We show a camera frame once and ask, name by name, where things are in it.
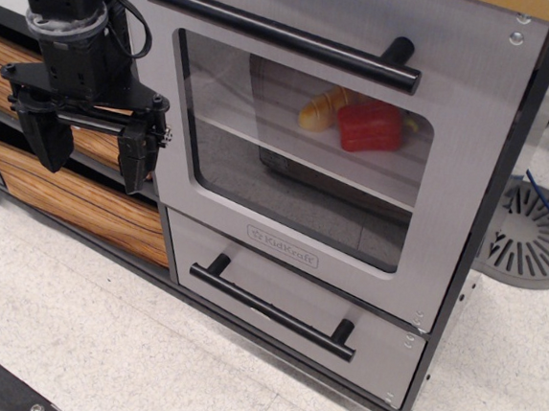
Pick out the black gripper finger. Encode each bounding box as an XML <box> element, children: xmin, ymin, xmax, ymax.
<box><xmin>117</xmin><ymin>123</ymin><xmax>158</xmax><ymax>194</ymax></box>
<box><xmin>14</xmin><ymin>101</ymin><xmax>74</xmax><ymax>172</ymax></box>

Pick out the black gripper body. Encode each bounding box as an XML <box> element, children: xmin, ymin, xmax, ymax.
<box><xmin>0</xmin><ymin>35</ymin><xmax>171</xmax><ymax>148</ymax></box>

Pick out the grey toy oven door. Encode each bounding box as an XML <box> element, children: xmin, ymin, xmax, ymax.
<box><xmin>131</xmin><ymin>0</ymin><xmax>549</xmax><ymax>331</ymax></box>

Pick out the black oven door handle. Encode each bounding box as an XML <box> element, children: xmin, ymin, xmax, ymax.
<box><xmin>149</xmin><ymin>0</ymin><xmax>422</xmax><ymax>96</ymax></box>

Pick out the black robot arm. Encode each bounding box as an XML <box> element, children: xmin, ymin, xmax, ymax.
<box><xmin>0</xmin><ymin>0</ymin><xmax>170</xmax><ymax>194</ymax></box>

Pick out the white oven shelf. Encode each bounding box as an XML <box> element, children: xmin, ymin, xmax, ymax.
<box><xmin>195</xmin><ymin>113</ymin><xmax>425</xmax><ymax>212</ymax></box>

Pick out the grey lower oven drawer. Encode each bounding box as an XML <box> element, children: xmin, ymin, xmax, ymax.
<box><xmin>168</xmin><ymin>211</ymin><xmax>425</xmax><ymax>409</ymax></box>

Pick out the lower wood-grain drawer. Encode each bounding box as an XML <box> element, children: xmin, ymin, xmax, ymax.
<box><xmin>0</xmin><ymin>135</ymin><xmax>169</xmax><ymax>268</ymax></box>

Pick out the wood-grain drawer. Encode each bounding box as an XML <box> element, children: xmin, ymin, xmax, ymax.
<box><xmin>0</xmin><ymin>135</ymin><xmax>169</xmax><ymax>268</ymax></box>
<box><xmin>0</xmin><ymin>32</ymin><xmax>166</xmax><ymax>182</ymax></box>

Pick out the upper wood-grain drawer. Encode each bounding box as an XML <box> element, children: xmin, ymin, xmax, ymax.
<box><xmin>0</xmin><ymin>32</ymin><xmax>166</xmax><ymax>182</ymax></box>

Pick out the toy bread roll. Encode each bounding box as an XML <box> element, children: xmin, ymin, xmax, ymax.
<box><xmin>297</xmin><ymin>86</ymin><xmax>361</xmax><ymax>132</ymax></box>

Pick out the red toy food block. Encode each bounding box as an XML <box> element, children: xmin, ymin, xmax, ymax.
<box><xmin>337</xmin><ymin>100</ymin><xmax>402</xmax><ymax>152</ymax></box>

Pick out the black mat with screw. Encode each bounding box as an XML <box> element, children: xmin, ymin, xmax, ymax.
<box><xmin>0</xmin><ymin>364</ymin><xmax>62</xmax><ymax>411</ymax></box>

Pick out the grey round slotted base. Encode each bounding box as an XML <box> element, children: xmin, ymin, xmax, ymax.
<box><xmin>475</xmin><ymin>180</ymin><xmax>549</xmax><ymax>290</ymax></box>

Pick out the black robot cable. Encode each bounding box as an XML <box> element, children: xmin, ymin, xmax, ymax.
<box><xmin>78</xmin><ymin>0</ymin><xmax>157</xmax><ymax>64</ymax></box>

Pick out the black drawer handle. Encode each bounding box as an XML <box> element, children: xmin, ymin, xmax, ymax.
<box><xmin>189</xmin><ymin>254</ymin><xmax>356</xmax><ymax>363</ymax></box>

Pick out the black toy kitchen frame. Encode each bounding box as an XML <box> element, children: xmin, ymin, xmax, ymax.
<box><xmin>0</xmin><ymin>0</ymin><xmax>549</xmax><ymax>411</ymax></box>

